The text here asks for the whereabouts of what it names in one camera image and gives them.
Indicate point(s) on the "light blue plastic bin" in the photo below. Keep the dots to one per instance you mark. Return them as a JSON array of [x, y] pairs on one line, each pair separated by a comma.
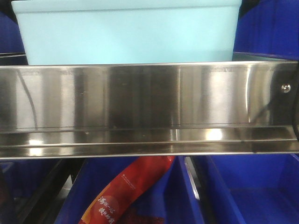
[[56, 32]]

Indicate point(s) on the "dark blue bin lower middle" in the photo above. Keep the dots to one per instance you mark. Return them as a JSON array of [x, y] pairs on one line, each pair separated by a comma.
[[170, 201]]

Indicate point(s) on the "dark blue bin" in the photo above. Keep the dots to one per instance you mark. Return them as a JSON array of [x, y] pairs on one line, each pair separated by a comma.
[[27, 188], [251, 189], [10, 37], [170, 201], [268, 27]]

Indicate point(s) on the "dark blue bin lower right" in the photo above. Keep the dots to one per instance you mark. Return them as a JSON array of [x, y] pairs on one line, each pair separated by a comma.
[[251, 189]]

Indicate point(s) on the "dark blue bin upper right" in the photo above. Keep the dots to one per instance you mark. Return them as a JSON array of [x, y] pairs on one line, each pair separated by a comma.
[[268, 27]]

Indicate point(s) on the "dark blue bin lower left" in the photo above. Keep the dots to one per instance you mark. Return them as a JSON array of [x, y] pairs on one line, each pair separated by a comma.
[[27, 188]]

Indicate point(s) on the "dark blue bin upper left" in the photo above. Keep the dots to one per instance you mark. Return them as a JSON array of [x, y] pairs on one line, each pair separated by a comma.
[[10, 37]]

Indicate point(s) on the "red snack bag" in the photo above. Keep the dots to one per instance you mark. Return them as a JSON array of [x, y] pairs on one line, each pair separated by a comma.
[[111, 203]]

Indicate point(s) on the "stainless steel shelf rail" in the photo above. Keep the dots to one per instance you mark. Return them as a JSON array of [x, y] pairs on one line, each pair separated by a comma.
[[149, 109]]

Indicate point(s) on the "steel rail bolt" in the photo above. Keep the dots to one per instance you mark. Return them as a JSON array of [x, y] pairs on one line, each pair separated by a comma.
[[286, 88]]

